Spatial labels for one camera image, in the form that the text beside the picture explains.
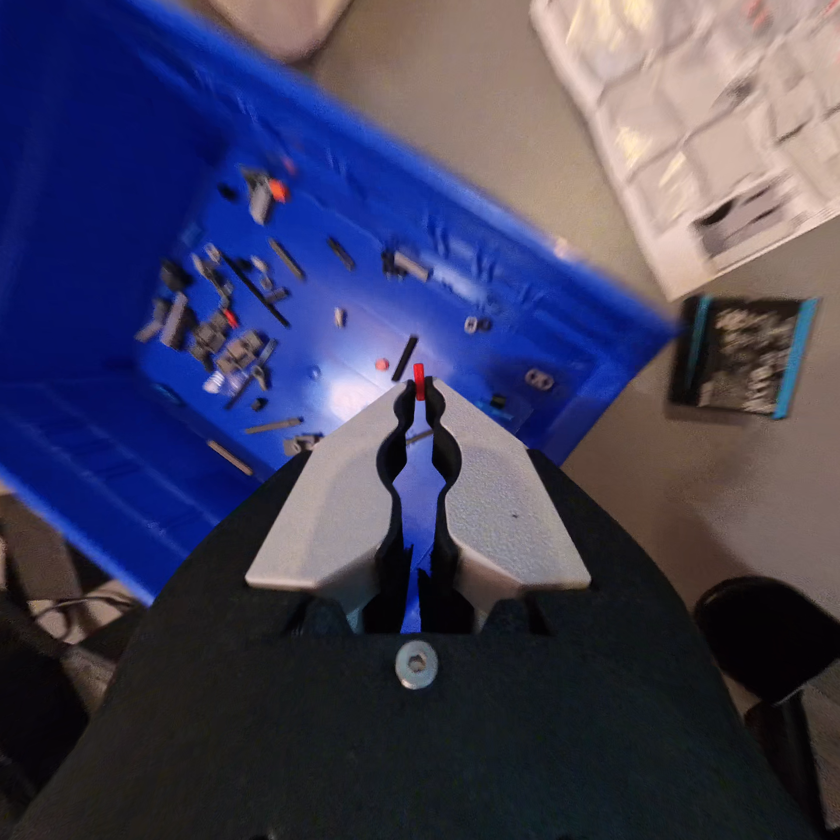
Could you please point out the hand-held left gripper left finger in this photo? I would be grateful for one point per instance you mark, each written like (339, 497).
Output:
(321, 525)

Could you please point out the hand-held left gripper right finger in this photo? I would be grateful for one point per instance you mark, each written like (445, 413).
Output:
(518, 525)

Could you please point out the red plastic pin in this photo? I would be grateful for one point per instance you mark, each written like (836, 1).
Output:
(419, 382)

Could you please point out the small building parts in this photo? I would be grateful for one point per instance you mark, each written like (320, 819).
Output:
(259, 203)

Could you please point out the blue plastic bin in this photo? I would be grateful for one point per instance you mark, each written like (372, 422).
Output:
(98, 197)

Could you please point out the paper instruction sheet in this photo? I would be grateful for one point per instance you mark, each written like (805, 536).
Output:
(689, 131)

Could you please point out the black chair armrest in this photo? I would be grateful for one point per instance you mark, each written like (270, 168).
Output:
(768, 636)

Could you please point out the black battery pack blue-edged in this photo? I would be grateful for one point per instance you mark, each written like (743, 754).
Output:
(741, 358)

